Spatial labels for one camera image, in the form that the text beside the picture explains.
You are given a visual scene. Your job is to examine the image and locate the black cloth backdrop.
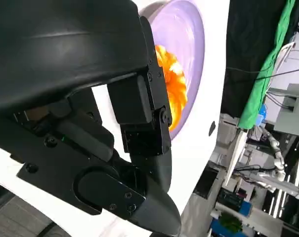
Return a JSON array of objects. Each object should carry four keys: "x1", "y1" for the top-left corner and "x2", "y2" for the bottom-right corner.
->
[{"x1": 220, "y1": 0, "x2": 288, "y2": 120}]

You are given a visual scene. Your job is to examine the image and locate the grey metal beam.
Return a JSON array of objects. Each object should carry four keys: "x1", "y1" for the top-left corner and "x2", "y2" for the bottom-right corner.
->
[{"x1": 248, "y1": 172, "x2": 299, "y2": 198}]

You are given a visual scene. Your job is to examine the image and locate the green cloth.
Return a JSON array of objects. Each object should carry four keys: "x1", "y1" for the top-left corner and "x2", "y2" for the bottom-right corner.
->
[{"x1": 238, "y1": 0, "x2": 297, "y2": 130}]

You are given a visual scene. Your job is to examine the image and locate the small green potted plant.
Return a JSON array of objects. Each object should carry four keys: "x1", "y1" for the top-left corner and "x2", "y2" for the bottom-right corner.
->
[{"x1": 218, "y1": 212, "x2": 243, "y2": 234}]

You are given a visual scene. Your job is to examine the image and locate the blue storage box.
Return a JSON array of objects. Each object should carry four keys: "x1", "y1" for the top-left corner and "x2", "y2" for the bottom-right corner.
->
[{"x1": 238, "y1": 201, "x2": 253, "y2": 217}]

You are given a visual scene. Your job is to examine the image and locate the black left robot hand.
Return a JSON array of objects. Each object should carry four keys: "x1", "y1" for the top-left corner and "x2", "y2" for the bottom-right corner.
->
[{"x1": 0, "y1": 0, "x2": 182, "y2": 237}]

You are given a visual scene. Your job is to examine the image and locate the white slanted board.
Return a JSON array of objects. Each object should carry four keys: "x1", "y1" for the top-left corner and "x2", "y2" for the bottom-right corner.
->
[{"x1": 223, "y1": 129, "x2": 249, "y2": 187}]

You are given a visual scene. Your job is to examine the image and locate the grey machine box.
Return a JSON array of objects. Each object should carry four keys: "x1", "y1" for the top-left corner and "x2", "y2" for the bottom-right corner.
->
[{"x1": 265, "y1": 83, "x2": 299, "y2": 138}]

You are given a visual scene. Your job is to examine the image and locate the orange and white toy bread roll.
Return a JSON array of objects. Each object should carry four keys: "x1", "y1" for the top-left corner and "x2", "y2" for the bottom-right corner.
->
[{"x1": 154, "y1": 44, "x2": 189, "y2": 132}]

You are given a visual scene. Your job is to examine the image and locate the blue plastic object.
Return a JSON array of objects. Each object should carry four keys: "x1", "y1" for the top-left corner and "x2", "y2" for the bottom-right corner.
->
[{"x1": 256, "y1": 103, "x2": 267, "y2": 126}]

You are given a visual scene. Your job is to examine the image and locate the thin black hanging cable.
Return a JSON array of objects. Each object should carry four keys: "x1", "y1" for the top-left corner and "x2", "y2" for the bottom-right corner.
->
[{"x1": 225, "y1": 66, "x2": 299, "y2": 81}]

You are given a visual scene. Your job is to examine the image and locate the lilac plate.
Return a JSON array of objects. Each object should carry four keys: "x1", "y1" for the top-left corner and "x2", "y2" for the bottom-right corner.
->
[{"x1": 139, "y1": 0, "x2": 206, "y2": 142}]

